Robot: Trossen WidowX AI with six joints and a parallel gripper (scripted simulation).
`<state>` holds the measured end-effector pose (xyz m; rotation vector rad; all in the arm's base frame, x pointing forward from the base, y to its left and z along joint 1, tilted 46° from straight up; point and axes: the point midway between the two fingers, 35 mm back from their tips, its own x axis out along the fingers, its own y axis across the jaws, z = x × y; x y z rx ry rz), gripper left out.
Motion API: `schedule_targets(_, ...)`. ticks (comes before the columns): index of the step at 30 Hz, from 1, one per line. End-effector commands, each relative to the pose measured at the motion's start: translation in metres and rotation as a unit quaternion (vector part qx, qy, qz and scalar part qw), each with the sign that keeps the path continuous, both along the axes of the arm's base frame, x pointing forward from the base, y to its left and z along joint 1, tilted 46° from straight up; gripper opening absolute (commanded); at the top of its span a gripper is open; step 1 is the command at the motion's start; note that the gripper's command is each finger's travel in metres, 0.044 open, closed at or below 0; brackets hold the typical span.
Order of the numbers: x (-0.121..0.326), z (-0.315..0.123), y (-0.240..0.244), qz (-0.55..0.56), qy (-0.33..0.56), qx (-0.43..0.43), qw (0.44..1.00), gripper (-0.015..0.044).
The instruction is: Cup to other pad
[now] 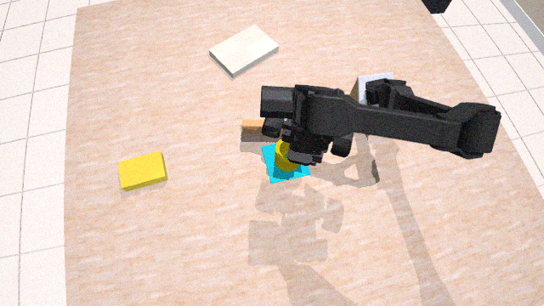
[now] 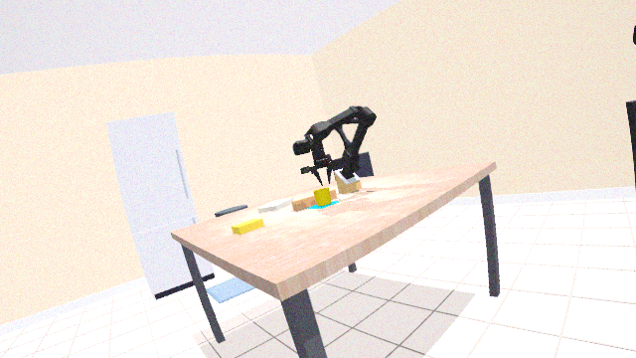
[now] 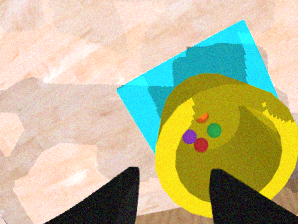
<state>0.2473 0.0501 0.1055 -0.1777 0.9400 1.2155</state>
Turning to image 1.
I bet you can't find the light wooden bar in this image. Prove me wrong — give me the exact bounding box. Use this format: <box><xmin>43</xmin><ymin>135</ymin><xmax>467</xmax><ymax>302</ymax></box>
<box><xmin>242</xmin><ymin>119</ymin><xmax>264</xmax><ymax>134</ymax></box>

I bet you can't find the yellow cup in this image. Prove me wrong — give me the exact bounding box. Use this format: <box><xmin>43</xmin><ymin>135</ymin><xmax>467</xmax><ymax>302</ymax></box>
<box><xmin>275</xmin><ymin>139</ymin><xmax>300</xmax><ymax>172</ymax></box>

